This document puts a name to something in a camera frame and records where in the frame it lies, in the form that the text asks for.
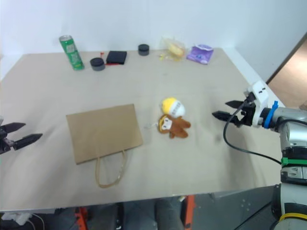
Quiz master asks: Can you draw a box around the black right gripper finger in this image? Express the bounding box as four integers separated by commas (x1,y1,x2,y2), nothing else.
224,100,246,110
212,110,233,123

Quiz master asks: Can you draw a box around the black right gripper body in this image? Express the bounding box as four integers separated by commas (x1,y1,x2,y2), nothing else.
233,92,256,129

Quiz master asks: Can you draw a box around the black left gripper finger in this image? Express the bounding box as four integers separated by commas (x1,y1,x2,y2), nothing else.
4,122,27,134
13,133,44,151

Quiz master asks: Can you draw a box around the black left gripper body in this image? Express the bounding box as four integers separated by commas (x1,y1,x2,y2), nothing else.
0,124,16,155

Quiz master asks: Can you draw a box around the clear bag with bread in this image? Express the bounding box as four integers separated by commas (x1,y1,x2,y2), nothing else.
158,35,186,62

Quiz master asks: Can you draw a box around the blue wrist clamp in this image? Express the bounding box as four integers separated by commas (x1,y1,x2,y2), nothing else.
263,100,279,129

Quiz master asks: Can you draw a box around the brown monkey plush toy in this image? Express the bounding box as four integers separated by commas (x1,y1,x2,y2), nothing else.
143,114,192,139

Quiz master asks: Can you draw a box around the yellow and white plush toy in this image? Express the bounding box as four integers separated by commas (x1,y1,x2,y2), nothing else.
159,96,186,117

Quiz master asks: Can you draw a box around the purple snack packet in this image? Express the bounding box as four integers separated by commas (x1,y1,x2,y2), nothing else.
186,44,214,65

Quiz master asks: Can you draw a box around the wooden door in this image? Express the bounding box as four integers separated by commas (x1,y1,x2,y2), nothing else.
266,33,307,85

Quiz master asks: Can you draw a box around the white block under table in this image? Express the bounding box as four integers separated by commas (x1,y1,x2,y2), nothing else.
0,211,32,226

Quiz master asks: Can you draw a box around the green drink can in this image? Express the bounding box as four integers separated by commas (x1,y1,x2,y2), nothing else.
59,34,85,71

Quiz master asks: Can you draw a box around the orange table leg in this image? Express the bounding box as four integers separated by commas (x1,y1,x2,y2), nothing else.
185,195,197,230
73,207,89,230

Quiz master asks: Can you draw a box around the black round container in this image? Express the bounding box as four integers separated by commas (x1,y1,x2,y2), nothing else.
137,43,150,57
90,57,106,73

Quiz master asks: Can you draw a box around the dark rounded shape under table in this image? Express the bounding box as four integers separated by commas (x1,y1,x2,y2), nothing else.
154,198,183,230

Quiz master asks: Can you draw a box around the red pen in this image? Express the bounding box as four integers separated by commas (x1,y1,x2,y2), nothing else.
100,51,120,66

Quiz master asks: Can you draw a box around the black square box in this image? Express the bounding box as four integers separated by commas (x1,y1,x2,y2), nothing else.
106,50,128,65

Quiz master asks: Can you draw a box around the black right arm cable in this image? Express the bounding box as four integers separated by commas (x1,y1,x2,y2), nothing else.
223,102,283,166

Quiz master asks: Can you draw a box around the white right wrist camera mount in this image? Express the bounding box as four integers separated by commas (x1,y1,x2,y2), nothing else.
244,80,270,129

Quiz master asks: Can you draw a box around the green cable tie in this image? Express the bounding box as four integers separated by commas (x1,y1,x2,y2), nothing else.
281,157,307,167

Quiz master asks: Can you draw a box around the brown paper bag with handles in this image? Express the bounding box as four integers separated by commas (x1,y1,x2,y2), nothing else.
65,103,144,189

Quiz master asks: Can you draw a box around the white cable under table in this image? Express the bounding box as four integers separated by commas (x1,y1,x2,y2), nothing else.
28,213,47,230

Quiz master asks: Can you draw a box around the yellow cable tie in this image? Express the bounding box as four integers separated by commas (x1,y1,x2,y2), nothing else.
279,211,307,221

